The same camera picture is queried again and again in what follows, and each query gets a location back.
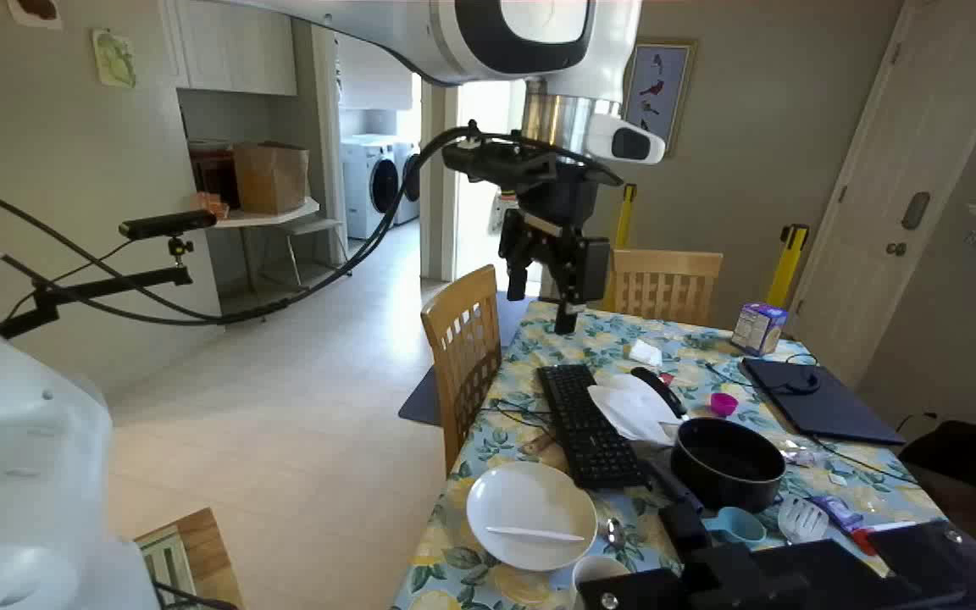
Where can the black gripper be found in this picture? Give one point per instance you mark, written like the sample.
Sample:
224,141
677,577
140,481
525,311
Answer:
561,243

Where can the wooden spoon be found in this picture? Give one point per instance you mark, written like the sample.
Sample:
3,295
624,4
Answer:
542,443

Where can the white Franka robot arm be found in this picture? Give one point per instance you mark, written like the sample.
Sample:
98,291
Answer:
397,36

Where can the black pot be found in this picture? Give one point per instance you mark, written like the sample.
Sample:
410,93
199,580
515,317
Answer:
727,462

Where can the wooden dining chair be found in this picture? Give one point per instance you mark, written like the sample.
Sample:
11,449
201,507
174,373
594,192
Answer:
460,340
661,291
201,560

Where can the clear plastic wrapper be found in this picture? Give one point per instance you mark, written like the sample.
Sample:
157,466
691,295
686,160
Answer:
644,350

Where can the white paper napkin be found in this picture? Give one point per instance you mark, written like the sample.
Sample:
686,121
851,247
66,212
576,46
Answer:
635,407

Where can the black keyboard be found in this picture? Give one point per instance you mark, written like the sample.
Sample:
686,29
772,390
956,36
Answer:
592,436

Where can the black slim device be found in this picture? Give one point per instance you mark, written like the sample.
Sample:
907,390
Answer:
659,390

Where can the white washing machine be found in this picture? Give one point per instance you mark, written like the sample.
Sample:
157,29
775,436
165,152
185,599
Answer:
368,187

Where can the small pink cup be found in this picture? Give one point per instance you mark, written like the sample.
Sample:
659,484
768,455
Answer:
727,406

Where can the white round plate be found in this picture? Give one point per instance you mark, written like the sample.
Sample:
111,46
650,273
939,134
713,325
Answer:
525,512

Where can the small silver box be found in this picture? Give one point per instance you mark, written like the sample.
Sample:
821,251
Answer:
759,326

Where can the white plastic utensil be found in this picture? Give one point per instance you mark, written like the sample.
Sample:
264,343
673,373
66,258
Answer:
534,535

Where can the framed bird picture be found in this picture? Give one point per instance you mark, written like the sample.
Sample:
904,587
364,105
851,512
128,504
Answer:
668,97

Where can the small black block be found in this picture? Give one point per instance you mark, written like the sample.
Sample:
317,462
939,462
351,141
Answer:
682,528

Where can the white shelf unit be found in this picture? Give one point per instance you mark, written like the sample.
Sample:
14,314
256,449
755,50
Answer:
273,222

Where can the lemon print tablecloth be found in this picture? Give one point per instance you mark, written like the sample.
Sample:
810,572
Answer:
447,563

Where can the brown cardboard box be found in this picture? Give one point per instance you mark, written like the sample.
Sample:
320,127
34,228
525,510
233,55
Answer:
273,177

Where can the small teal cup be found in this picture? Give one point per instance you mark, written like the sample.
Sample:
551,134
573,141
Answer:
734,528

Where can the dark blue notebook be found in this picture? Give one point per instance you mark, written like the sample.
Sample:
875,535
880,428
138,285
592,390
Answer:
821,406

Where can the white ribbed ball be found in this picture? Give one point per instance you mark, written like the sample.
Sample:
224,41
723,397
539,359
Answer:
800,524

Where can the blue red tube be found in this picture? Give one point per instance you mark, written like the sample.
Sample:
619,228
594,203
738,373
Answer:
845,521

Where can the white door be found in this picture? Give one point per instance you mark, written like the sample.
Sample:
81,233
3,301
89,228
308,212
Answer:
916,147

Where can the black bag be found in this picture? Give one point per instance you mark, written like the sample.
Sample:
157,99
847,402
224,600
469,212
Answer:
967,460

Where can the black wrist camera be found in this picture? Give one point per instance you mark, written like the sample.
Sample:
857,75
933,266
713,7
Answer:
523,163

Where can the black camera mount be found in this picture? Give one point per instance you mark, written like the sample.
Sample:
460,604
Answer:
804,577

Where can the black camera on stand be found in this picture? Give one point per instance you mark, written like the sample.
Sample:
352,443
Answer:
166,225

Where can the white wall cabinet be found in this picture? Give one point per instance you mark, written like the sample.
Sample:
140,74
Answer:
234,46

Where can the green print wall poster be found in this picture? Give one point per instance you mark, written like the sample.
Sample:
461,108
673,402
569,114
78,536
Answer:
113,59

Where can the dark print wall poster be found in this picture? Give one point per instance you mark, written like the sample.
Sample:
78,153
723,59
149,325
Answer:
34,7

